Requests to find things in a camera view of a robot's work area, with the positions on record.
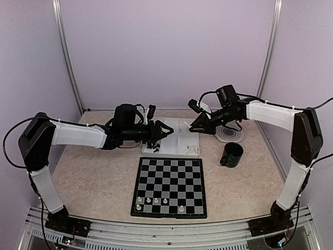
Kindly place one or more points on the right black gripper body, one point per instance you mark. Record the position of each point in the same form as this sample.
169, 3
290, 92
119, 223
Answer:
212, 128

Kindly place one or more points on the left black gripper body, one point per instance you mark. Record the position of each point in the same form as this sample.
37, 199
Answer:
151, 136

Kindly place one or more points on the black and silver chessboard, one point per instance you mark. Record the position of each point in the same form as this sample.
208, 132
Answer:
179, 180

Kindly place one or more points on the white bishop first row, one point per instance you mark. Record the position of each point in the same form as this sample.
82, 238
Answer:
181, 208

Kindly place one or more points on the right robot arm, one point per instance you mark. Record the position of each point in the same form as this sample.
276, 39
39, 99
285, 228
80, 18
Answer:
299, 125

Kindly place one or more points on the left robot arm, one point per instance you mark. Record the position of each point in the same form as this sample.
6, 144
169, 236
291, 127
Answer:
128, 124

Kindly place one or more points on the white plate with rings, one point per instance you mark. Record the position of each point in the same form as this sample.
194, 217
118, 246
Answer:
226, 135

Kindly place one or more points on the white plastic divided tray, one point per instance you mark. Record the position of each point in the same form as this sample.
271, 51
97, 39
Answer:
175, 145

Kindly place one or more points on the dark green mug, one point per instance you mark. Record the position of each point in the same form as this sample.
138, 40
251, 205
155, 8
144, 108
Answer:
232, 154

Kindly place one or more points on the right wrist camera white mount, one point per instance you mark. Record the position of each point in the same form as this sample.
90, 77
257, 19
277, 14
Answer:
197, 107

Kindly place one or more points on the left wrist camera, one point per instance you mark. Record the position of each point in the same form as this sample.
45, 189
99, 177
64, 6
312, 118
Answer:
149, 113

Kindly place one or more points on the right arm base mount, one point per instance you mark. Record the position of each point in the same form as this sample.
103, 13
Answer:
267, 225

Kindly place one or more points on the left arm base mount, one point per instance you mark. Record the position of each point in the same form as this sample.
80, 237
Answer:
73, 226

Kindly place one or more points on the right aluminium frame post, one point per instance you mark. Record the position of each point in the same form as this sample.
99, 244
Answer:
271, 45

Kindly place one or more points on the aluminium frame post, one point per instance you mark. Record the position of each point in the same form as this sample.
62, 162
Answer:
271, 45
66, 55

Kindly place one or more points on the left aluminium frame post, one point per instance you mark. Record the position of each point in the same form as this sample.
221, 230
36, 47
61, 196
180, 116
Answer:
66, 55

